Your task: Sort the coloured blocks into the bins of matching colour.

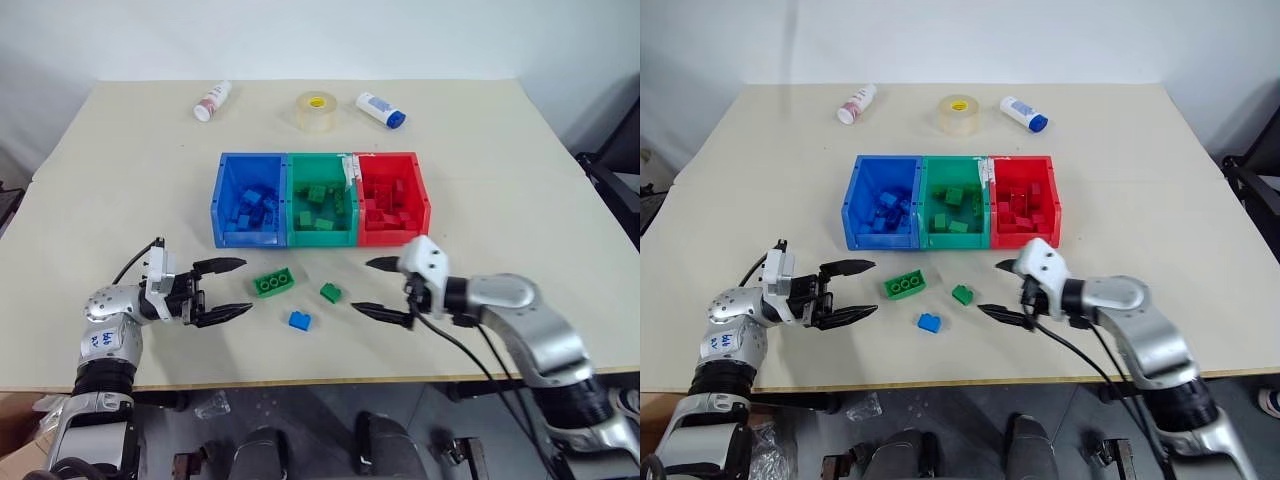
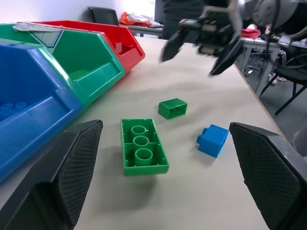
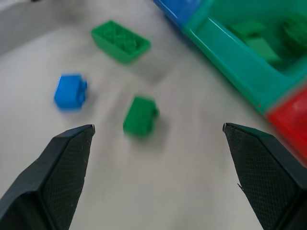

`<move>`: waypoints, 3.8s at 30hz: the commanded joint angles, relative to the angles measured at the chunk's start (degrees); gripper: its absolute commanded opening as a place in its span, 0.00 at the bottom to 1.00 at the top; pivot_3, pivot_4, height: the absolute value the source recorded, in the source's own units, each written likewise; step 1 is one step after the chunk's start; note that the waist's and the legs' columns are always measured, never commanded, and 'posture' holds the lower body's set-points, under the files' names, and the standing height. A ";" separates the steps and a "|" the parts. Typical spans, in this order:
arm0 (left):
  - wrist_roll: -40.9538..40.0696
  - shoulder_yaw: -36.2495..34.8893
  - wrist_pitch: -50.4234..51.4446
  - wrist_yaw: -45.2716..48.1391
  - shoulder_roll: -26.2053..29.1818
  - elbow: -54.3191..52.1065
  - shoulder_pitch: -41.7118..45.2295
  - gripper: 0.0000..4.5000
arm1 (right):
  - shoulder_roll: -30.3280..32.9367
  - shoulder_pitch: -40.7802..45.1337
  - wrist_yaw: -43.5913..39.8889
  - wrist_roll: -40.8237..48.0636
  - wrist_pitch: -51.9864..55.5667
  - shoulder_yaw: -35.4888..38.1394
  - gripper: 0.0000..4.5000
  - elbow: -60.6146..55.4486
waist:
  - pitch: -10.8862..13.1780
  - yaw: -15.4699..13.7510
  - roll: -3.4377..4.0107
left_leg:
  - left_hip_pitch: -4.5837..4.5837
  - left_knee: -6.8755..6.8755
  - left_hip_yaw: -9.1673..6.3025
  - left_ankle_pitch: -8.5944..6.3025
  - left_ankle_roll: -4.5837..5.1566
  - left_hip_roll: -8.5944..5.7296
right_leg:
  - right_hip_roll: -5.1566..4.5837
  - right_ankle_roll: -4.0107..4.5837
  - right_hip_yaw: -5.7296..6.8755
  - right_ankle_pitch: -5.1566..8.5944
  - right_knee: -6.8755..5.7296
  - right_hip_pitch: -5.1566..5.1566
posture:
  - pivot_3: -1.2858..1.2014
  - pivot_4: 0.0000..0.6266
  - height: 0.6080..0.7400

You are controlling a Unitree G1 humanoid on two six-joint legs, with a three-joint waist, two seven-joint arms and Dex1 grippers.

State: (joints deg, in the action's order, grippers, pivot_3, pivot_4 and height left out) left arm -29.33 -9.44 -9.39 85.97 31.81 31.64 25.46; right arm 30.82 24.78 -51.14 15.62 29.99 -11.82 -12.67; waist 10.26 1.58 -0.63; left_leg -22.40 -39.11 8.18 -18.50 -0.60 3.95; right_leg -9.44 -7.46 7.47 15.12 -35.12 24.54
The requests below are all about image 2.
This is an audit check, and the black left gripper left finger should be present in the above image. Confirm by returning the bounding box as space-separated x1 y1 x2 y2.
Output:
0 119 104 230

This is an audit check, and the black office chair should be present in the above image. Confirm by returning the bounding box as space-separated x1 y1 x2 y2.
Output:
87 6 120 26

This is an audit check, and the orange cloth pile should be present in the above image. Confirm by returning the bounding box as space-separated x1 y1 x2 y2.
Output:
119 11 154 27

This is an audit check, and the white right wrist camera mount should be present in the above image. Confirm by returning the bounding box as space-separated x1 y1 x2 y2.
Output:
200 2 244 32

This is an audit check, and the large green building block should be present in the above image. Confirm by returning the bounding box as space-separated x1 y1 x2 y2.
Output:
120 117 170 177

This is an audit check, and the small blue building block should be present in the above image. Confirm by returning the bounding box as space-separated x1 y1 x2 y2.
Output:
197 124 230 159

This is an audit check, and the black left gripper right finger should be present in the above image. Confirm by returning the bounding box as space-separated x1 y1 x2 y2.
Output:
229 122 307 230

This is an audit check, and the red building block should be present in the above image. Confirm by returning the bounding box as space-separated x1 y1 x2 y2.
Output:
115 42 135 56

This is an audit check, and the grey side desk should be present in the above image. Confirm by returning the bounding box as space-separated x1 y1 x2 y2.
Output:
236 33 307 96

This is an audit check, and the flat green building block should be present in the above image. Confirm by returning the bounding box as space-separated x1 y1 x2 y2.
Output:
68 69 90 80

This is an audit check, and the green plastic bin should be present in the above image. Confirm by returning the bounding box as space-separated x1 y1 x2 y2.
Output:
0 23 126 110

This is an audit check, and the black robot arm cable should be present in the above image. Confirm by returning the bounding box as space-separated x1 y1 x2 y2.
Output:
265 0 283 63

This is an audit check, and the small green building block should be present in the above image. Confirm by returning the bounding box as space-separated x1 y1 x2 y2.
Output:
158 97 189 120

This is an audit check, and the person in dark clothes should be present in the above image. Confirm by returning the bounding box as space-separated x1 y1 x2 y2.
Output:
162 0 207 41

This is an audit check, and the blue plastic bin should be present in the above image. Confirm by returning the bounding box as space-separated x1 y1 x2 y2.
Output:
0 41 83 184

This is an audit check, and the black metal-legged chair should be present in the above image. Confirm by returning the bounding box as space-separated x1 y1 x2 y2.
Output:
259 49 307 116

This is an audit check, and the blue studded building block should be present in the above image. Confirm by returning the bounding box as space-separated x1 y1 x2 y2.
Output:
0 102 27 122

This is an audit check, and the grey background table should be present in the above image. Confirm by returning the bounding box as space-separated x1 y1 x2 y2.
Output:
119 22 166 39

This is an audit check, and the red plastic bin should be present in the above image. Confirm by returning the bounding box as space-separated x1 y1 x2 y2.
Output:
33 20 146 74

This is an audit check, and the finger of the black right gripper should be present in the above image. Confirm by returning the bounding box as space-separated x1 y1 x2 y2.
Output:
159 26 190 62
207 39 246 77

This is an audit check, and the red round object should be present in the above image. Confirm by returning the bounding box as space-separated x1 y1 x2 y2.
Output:
241 27 261 38

